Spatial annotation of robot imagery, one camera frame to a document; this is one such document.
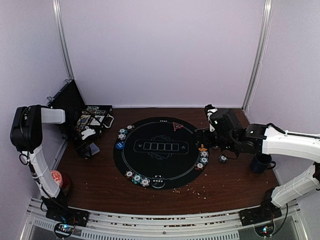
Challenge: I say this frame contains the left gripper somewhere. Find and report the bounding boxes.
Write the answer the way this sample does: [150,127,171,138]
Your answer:
[60,125,92,159]

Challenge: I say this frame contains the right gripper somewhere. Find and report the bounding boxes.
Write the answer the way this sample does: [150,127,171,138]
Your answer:
[192,127,237,153]

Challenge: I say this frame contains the grey card deck box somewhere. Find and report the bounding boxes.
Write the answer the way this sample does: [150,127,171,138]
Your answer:
[89,143,100,158]

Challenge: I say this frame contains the orange big blind button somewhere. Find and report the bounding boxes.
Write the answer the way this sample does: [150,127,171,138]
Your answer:
[198,147,208,152]

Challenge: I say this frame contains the blue small blind button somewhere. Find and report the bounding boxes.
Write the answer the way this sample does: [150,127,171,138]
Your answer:
[115,141,125,150]

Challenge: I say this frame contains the green fifty chip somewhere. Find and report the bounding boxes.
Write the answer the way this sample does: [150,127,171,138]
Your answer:
[118,128,128,135]

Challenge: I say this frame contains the red triangle marker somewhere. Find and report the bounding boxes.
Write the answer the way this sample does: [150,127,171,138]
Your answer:
[172,122,184,131]

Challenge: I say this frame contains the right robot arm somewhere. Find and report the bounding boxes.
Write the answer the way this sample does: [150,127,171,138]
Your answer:
[194,104,320,221]

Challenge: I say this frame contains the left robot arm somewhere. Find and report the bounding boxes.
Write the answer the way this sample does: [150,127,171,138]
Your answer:
[10,104,100,222]

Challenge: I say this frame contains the black poker set case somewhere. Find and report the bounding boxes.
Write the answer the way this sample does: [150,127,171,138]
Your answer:
[47,80,113,140]

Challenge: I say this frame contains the playing card deck in case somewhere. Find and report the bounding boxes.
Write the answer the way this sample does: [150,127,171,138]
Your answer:
[77,115,93,126]

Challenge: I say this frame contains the green chip stack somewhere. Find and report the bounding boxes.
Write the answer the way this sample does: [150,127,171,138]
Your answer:
[219,155,228,163]

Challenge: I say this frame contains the dark blue mug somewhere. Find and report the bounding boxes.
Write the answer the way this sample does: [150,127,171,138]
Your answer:
[249,154,276,174]

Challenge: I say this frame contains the red patterned tin can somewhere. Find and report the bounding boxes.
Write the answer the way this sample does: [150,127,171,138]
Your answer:
[50,170,71,196]

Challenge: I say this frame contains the round black poker mat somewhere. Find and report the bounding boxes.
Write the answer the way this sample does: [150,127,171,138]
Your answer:
[113,116,210,190]

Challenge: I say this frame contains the chrome case handle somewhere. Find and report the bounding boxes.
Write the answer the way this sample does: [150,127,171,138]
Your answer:
[103,114,115,129]

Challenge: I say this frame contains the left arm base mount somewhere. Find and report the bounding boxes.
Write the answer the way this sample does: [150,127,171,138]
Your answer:
[45,208,90,239]

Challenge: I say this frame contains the aluminium front rail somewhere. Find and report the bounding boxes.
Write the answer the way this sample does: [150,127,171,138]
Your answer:
[23,196,305,240]

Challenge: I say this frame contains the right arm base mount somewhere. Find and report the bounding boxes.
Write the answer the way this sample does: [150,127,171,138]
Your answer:
[239,206,282,238]

